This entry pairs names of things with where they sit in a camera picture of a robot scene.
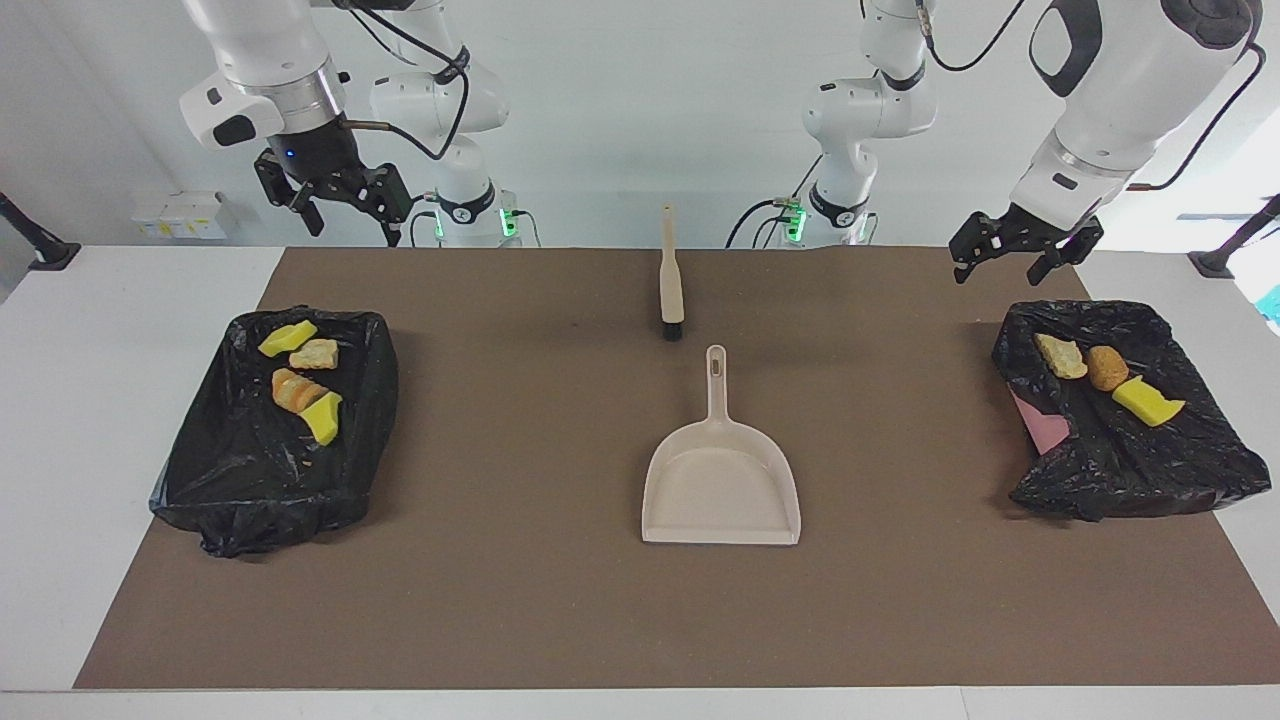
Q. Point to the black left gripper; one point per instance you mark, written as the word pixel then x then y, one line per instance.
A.
pixel 1035 238

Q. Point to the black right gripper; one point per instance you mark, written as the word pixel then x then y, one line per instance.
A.
pixel 340 175

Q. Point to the striped orange croissant piece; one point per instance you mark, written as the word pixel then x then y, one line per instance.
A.
pixel 295 390
pixel 1060 357

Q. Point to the small green yellow sponge piece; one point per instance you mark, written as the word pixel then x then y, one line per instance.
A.
pixel 287 338

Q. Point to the pale bread chunk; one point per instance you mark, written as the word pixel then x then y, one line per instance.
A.
pixel 314 354

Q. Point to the brown fried nugget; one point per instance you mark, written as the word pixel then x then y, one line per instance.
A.
pixel 1107 368

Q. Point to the yellow sponge chunk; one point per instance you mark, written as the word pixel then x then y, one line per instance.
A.
pixel 322 418

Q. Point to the notched green yellow sponge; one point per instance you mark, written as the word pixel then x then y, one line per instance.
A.
pixel 1148 402

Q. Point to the beige hand brush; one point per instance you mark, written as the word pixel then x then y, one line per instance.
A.
pixel 671 285

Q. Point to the beige plastic dustpan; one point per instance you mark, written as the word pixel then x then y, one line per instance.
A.
pixel 720 490

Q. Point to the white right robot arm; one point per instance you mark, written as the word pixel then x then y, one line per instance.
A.
pixel 265 60

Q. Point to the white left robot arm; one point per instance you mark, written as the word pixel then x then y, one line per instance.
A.
pixel 1130 100

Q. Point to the pink bin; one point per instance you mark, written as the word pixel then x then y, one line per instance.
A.
pixel 1040 425

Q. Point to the black plastic trash bag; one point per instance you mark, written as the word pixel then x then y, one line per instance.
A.
pixel 1130 460
pixel 240 470

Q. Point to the white cardboard box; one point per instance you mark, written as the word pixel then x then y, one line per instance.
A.
pixel 180 215

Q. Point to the teal object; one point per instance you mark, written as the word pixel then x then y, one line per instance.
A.
pixel 1273 305

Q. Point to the brown table mat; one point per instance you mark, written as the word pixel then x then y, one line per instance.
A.
pixel 500 600

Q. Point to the black camera stand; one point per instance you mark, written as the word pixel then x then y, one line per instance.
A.
pixel 1215 262
pixel 50 255

